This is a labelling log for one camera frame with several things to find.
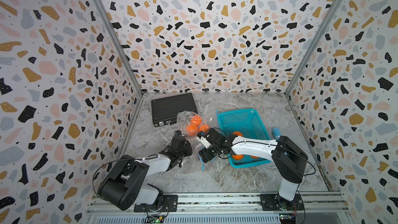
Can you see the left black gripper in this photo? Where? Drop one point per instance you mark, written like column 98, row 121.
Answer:
column 187, row 146

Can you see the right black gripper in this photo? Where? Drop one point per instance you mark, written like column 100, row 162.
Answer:
column 202, row 154

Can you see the clear zip-top plastic bag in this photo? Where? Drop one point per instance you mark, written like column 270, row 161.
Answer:
column 196, row 162

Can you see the orange fruit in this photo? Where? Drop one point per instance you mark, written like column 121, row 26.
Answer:
column 237, row 157
column 203, row 128
column 196, row 120
column 191, row 130
column 236, row 133

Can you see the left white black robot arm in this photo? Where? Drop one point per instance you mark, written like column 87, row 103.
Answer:
column 124, row 184

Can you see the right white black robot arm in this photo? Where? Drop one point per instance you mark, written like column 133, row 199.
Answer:
column 289, row 159

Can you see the black ribbed metal briefcase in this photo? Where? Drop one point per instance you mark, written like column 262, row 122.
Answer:
column 165, row 110

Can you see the teal plastic mesh basket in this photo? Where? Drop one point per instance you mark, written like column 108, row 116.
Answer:
column 250, row 125

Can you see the blue cylindrical tube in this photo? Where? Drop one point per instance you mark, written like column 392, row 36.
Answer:
column 276, row 133

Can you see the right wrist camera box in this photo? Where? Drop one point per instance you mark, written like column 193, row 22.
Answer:
column 206, row 139

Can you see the aluminium front rail frame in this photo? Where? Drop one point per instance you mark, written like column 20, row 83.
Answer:
column 317, row 207

